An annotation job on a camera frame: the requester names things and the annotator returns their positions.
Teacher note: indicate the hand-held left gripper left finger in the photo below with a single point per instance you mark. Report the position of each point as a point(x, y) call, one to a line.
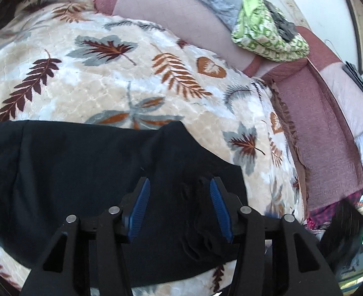
point(138, 207)

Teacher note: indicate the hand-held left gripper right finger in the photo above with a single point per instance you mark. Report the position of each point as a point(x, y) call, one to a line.
point(221, 207)

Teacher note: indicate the black pants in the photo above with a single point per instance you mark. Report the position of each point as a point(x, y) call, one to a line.
point(85, 191)

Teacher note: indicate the red plaid cloth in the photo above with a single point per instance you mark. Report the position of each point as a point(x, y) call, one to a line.
point(334, 206)

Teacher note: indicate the leaf print fleece blanket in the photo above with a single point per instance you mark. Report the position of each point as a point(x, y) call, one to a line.
point(113, 77)

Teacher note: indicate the black pouch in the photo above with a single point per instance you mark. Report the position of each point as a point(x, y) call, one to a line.
point(357, 75)

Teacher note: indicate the green patterned cloth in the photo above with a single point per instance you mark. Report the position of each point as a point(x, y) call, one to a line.
point(261, 30)

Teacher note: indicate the dark grey cloth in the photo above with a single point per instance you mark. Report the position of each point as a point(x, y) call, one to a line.
point(281, 21)

